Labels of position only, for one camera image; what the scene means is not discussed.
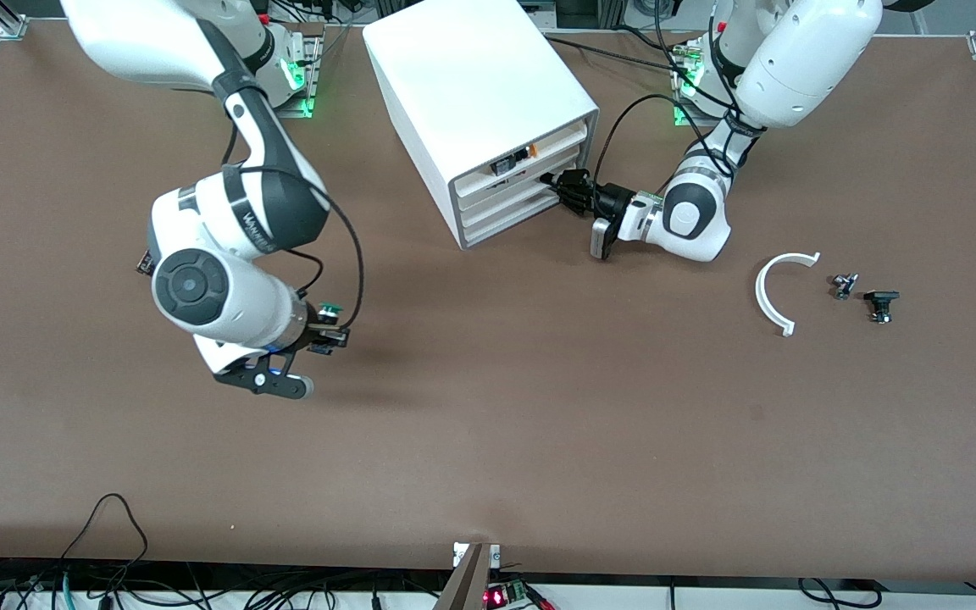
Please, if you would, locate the grey metal post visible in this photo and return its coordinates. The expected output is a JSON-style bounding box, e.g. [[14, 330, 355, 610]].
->
[[433, 542, 502, 610]]

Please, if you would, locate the black looped cable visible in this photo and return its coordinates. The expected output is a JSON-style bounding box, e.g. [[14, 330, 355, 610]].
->
[[796, 578, 884, 609], [60, 493, 150, 564]]

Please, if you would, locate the circuit board with red light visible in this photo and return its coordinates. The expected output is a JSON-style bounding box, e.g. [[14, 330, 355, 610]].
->
[[484, 579, 533, 610]]

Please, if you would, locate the small black button part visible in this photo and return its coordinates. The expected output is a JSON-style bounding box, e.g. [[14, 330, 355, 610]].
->
[[864, 290, 901, 324]]

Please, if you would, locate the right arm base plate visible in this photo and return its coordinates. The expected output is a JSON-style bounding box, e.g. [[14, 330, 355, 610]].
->
[[272, 32, 324, 119]]

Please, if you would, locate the black table cable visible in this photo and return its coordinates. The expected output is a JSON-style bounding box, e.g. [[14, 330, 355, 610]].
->
[[611, 24, 680, 53], [543, 34, 696, 75]]

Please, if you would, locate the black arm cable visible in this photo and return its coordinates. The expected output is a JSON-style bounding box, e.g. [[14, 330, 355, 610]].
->
[[221, 110, 367, 333], [593, 0, 762, 201]]

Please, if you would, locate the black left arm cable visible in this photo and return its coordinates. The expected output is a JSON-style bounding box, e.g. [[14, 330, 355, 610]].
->
[[593, 0, 762, 201]]

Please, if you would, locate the white plastic drawer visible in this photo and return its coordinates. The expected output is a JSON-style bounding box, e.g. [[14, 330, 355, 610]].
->
[[459, 169, 580, 231], [457, 144, 582, 216], [463, 191, 578, 248], [452, 121, 588, 200]]

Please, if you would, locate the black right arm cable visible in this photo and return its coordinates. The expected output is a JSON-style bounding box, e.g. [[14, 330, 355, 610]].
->
[[221, 110, 367, 333]]

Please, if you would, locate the white drawer cabinet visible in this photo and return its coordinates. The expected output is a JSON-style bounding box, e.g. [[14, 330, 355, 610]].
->
[[363, 0, 601, 251]]

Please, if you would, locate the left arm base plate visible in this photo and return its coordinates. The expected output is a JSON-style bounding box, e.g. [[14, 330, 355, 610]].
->
[[670, 38, 713, 128]]

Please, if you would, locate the white semicircular clamp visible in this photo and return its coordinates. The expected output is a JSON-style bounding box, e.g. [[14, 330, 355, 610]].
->
[[755, 252, 821, 338]]

